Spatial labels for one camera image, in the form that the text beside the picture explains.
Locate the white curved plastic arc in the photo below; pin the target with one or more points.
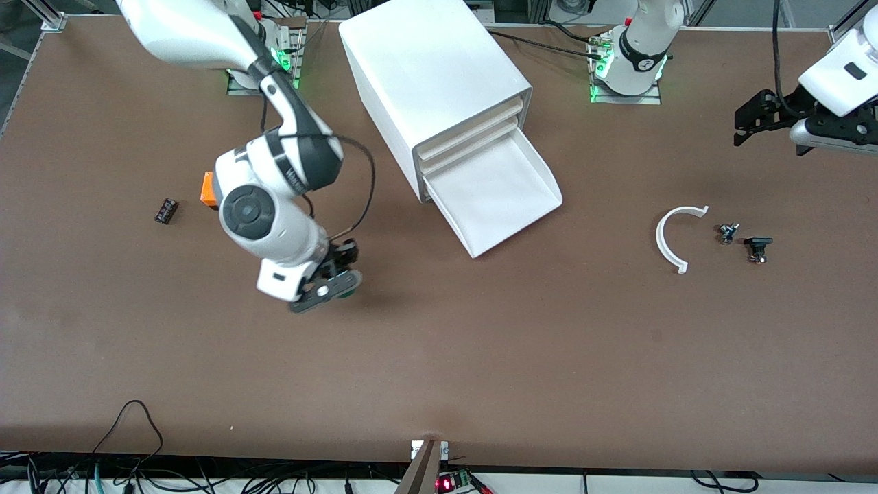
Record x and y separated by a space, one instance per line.
660 237

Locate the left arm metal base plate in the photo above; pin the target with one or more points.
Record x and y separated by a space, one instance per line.
648 100

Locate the highest white cabinet drawer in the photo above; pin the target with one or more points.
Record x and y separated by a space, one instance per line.
466 134

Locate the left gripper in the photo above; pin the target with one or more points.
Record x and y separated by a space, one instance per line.
781 110

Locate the small grey metal component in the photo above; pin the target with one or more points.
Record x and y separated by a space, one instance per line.
727 234

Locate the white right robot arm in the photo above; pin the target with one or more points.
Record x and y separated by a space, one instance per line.
260 213

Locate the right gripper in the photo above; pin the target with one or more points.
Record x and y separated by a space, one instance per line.
341 255

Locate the brown camera mount post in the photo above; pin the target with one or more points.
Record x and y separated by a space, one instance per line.
422 475

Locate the white drawer cabinet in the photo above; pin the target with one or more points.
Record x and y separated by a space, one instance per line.
425 62

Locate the lowest white cabinet drawer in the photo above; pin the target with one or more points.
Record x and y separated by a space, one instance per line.
494 199

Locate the middle white cabinet drawer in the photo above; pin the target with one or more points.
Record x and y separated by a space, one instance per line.
466 151

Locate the orange box with hole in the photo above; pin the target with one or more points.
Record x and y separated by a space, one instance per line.
208 189

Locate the white mount bracket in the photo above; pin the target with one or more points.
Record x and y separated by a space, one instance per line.
415 449

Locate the small black terminal block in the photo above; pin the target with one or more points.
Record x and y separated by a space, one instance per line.
166 211

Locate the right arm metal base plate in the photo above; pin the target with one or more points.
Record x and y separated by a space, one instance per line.
236 89

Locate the small black switch component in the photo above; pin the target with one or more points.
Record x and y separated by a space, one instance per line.
758 242

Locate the circuit board with red light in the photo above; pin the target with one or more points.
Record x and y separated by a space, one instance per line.
449 482

